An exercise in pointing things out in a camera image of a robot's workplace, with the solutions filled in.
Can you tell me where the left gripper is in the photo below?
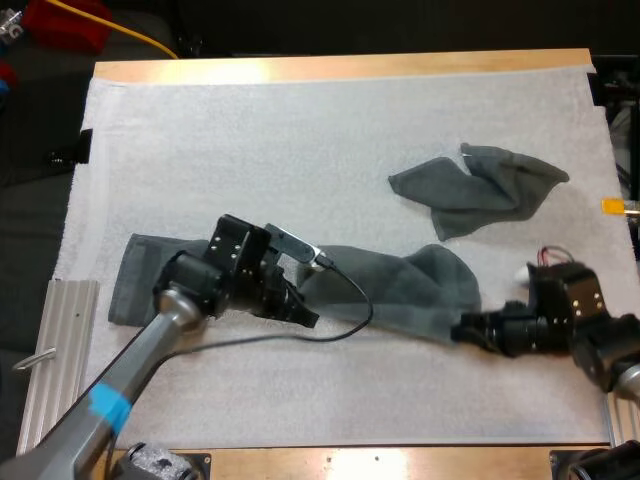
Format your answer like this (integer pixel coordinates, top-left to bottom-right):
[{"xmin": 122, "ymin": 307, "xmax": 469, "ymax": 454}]
[{"xmin": 202, "ymin": 214, "xmax": 321, "ymax": 330}]

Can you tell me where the long grey-green towel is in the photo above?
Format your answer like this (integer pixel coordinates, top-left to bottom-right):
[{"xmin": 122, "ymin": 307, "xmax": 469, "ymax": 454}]
[{"xmin": 108, "ymin": 232, "xmax": 483, "ymax": 348}]

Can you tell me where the crumpled grey-green towel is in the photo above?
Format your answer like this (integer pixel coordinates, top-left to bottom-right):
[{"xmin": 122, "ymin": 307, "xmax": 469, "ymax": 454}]
[{"xmin": 388, "ymin": 142, "xmax": 571, "ymax": 243}]

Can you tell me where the dark table clamp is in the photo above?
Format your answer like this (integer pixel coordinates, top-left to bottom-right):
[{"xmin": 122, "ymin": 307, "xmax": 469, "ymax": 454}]
[{"xmin": 48, "ymin": 128, "xmax": 94, "ymax": 166}]

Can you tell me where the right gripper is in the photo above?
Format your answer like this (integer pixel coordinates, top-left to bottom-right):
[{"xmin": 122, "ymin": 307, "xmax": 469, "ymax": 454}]
[{"xmin": 450, "ymin": 261, "xmax": 614, "ymax": 359}]

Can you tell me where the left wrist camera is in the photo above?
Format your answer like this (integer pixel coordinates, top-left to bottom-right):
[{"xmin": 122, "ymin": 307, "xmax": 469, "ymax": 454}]
[{"xmin": 263, "ymin": 222, "xmax": 324, "ymax": 272}]

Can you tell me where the ribbed aluminium rail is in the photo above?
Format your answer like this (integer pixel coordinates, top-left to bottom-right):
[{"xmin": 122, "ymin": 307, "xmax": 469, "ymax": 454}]
[
  {"xmin": 602, "ymin": 392, "xmax": 627, "ymax": 446},
  {"xmin": 16, "ymin": 279, "xmax": 101, "ymax": 455}
]

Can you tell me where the orange table clip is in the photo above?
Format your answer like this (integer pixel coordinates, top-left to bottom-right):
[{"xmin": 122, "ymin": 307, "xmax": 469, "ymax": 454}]
[{"xmin": 601, "ymin": 197, "xmax": 640, "ymax": 218}]

